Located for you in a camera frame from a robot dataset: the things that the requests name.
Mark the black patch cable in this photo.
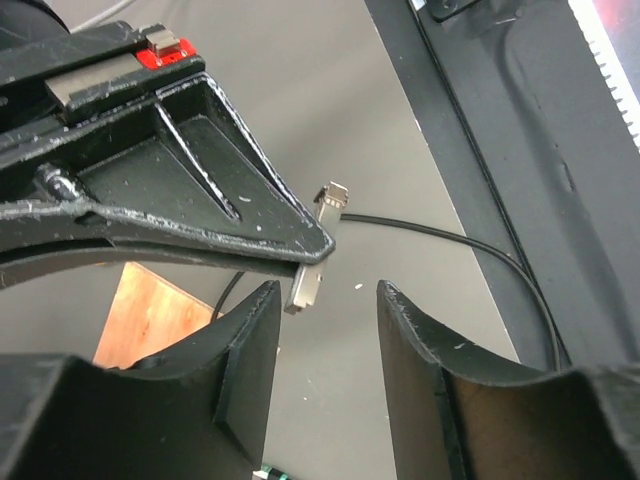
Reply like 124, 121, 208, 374
214, 212, 574, 480

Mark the grey ethernet cable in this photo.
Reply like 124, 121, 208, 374
69, 0, 136, 34

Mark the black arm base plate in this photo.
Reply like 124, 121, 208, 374
367, 1, 639, 365

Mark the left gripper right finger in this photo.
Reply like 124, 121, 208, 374
377, 281, 639, 479

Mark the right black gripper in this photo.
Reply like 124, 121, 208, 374
0, 0, 207, 201

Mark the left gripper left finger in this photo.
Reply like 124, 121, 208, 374
1, 281, 281, 479

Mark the white slotted cable duct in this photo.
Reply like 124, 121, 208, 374
569, 1, 639, 149

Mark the wooden board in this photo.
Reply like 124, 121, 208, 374
93, 262, 219, 368

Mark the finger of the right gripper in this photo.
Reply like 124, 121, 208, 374
1, 73, 335, 288

